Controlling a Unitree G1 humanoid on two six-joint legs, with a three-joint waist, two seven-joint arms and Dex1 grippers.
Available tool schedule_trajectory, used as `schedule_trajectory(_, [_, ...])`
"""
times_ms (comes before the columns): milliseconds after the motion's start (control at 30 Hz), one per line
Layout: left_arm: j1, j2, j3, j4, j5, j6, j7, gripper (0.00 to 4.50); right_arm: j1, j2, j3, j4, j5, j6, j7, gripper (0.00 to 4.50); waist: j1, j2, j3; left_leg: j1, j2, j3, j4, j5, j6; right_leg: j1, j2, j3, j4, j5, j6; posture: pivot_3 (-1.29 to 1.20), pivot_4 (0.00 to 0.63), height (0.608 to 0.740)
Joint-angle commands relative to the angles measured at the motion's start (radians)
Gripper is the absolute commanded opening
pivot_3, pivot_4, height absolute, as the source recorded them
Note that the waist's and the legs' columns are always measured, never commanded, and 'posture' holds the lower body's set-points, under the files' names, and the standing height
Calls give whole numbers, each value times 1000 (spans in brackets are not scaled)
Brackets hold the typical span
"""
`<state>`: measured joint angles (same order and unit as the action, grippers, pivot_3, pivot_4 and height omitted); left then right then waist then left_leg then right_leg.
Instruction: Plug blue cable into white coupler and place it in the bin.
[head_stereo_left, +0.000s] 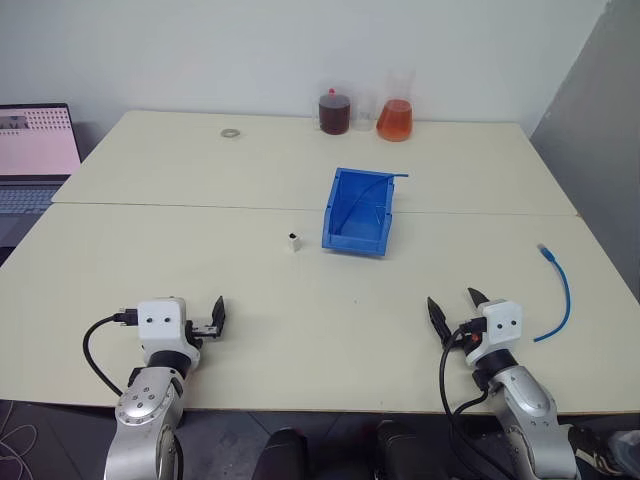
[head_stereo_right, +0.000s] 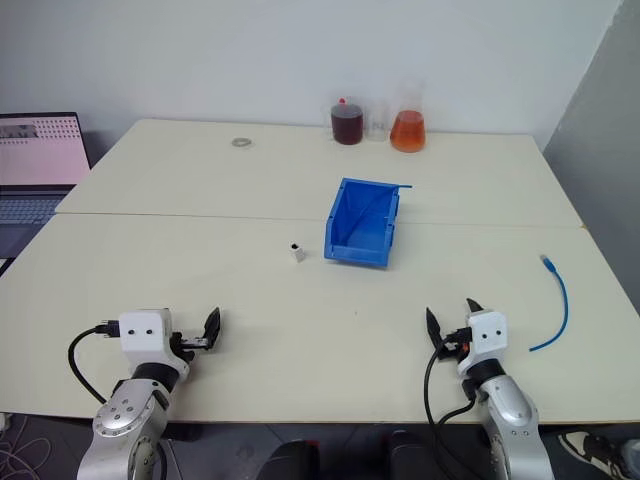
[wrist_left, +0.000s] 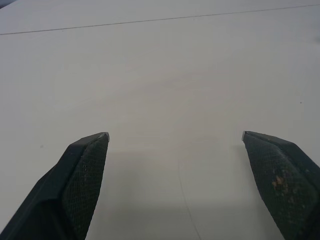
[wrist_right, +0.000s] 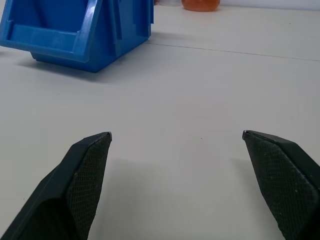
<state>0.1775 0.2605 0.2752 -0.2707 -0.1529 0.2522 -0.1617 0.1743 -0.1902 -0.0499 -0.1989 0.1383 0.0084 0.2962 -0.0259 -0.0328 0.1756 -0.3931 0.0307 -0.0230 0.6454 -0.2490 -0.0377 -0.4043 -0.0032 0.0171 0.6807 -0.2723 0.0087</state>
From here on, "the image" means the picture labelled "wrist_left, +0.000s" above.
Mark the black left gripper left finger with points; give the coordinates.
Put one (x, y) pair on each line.
(57, 190)

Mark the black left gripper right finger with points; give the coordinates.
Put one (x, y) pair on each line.
(285, 185)

